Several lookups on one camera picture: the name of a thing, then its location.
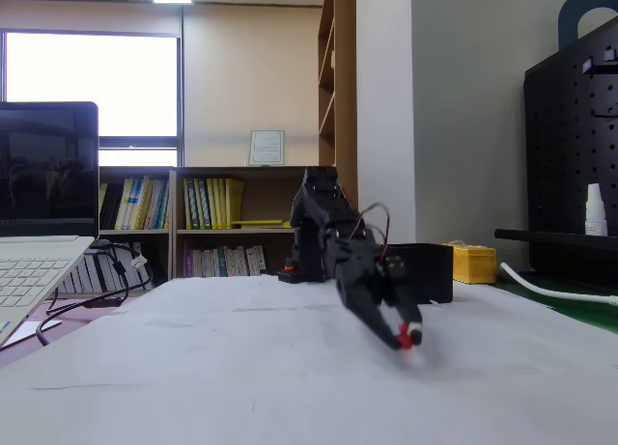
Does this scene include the tall wooden bookshelf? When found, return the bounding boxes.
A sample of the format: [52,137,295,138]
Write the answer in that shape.
[317,0,359,275]

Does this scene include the white card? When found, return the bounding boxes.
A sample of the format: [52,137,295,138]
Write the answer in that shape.
[4,320,64,346]

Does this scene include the window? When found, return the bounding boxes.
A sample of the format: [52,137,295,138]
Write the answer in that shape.
[0,28,184,168]

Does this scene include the black bar shelf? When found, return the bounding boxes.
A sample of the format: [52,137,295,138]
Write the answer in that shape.
[493,228,618,251]

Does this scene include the yellow box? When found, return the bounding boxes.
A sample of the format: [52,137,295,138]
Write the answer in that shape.
[441,240,497,286]

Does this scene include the green desk mat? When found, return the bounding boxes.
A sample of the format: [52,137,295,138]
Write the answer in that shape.
[491,269,618,336]

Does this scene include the white laptop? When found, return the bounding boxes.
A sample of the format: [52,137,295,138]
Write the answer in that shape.
[0,100,100,349]

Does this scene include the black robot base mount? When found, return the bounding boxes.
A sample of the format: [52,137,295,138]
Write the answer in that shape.
[277,256,303,285]

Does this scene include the white dropper bottle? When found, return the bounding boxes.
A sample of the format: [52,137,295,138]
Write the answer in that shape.
[584,182,609,237]

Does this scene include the yellow flat book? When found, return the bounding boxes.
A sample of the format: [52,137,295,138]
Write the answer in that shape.
[230,218,287,230]

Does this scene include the framed certificate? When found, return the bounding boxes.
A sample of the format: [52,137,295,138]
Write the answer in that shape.
[248,129,286,167]

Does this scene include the red white servo wires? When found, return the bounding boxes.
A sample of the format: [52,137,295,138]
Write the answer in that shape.
[354,202,393,268]

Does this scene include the narrow low wooden bookshelf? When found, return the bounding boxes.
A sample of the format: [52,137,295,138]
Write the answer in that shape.
[98,166,176,292]

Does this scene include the white paper sheets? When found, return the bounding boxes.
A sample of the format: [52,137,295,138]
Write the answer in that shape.
[0,269,618,445]

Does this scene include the black open box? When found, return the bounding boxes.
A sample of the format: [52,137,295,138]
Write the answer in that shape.
[385,242,455,306]

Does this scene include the black pegboard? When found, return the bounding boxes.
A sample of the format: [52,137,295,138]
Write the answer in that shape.
[523,14,618,287]

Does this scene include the teal arch shape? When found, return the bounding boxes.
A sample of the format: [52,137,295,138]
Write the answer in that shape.
[557,0,618,50]

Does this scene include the wide low wooden bookshelf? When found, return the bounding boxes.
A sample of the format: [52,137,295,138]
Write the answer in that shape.
[169,165,313,279]

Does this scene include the white power cable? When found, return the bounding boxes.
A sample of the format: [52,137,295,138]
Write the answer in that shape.
[499,262,618,307]

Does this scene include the black laptop cable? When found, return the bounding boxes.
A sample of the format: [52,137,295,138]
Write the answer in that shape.
[36,240,155,348]

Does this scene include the small red pawn piece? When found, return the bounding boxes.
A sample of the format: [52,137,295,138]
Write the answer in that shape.
[398,321,421,352]

